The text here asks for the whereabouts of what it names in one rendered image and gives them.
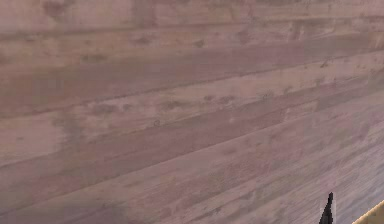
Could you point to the black pointed object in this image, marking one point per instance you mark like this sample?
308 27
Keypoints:
327 213

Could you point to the tan wooden furniture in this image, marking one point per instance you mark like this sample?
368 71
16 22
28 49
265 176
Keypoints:
373 216

